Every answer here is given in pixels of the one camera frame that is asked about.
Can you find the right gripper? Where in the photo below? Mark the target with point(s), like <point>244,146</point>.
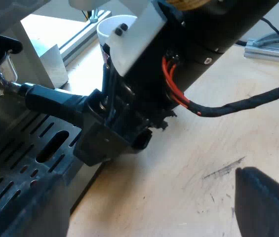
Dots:
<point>159,81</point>

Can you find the white mug with red and black print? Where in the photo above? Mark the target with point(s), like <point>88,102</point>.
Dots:
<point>109,27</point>

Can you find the aluminium rail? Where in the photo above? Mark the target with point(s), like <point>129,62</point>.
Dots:
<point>80,42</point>
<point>272,50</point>

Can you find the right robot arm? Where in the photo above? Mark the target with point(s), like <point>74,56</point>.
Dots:
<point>218,22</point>

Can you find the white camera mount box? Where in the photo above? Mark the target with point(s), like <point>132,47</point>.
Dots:
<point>139,42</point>

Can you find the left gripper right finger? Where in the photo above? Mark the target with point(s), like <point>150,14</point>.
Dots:
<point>270,209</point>

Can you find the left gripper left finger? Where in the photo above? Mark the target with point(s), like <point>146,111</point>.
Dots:
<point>43,209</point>

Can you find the metal block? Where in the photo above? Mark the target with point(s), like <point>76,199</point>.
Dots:
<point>43,56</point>

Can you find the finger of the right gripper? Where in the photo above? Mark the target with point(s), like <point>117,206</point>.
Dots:
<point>104,145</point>

